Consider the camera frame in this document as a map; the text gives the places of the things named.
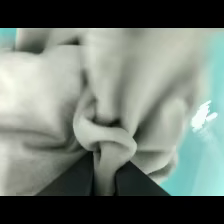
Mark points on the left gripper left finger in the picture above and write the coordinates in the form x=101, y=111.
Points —
x=75, y=181

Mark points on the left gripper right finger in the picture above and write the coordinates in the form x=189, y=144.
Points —
x=136, y=183

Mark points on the beige garment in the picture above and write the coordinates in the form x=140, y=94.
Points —
x=66, y=100

